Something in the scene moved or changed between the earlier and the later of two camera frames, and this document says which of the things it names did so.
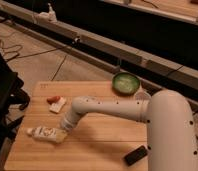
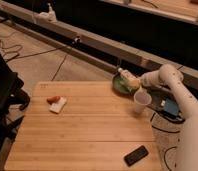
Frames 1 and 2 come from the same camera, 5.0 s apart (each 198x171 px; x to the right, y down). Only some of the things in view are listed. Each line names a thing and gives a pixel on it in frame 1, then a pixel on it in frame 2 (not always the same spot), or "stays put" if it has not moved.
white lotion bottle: x=48 y=133 -> x=133 y=81
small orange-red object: x=53 y=99 stays put
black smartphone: x=136 y=155 stays put
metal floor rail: x=150 y=72 stays put
